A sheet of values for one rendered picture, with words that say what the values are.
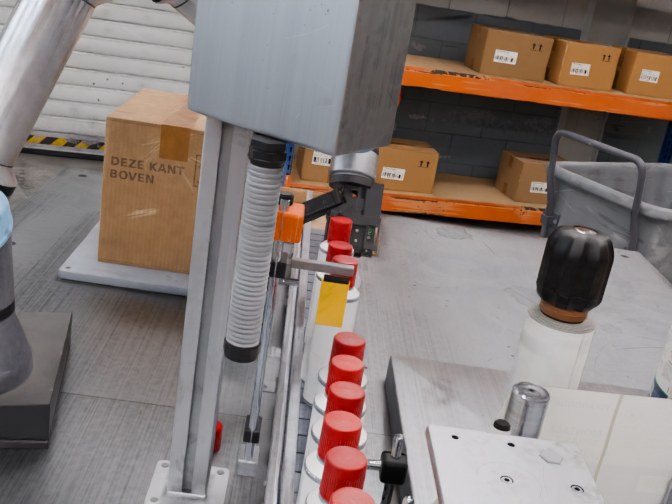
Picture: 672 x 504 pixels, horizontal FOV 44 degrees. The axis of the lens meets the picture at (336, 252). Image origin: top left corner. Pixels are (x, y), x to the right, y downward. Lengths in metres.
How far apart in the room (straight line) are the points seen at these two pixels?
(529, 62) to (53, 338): 4.10
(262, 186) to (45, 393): 0.47
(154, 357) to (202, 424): 0.36
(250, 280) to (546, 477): 0.31
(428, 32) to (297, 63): 4.86
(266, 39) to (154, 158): 0.79
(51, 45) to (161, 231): 0.50
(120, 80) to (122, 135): 3.76
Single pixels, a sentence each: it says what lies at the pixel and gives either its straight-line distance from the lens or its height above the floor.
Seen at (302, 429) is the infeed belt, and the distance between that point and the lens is 1.06.
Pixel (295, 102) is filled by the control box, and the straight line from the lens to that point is 0.70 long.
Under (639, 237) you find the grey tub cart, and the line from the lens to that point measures 3.09.
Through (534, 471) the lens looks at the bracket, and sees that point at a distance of 0.58.
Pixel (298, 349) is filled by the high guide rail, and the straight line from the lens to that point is 1.07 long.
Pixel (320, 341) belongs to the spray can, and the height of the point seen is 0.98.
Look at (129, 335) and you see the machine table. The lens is 1.35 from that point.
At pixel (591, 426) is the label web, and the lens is 0.93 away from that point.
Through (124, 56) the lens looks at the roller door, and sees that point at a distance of 5.21.
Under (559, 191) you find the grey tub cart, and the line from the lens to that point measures 3.33.
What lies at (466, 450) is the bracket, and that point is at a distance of 0.58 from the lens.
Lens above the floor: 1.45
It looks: 20 degrees down
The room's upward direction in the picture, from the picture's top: 10 degrees clockwise
